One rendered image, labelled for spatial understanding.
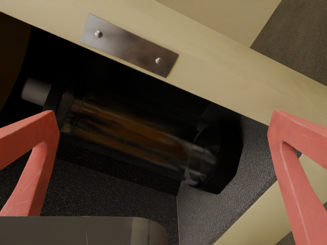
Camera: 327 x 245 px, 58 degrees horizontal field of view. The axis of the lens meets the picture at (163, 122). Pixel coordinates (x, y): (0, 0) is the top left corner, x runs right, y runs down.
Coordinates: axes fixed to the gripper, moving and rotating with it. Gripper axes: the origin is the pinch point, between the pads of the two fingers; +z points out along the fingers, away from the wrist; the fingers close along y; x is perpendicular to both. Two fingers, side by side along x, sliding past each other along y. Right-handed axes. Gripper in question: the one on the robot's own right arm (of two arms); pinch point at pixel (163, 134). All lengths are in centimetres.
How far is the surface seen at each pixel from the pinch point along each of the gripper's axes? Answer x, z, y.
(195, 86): 3.9, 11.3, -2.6
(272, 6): 9, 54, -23
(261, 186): 16.3, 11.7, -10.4
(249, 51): 4.8, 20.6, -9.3
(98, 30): -0.6, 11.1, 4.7
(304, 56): 10.5, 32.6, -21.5
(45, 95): 9.6, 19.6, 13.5
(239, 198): 19.6, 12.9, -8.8
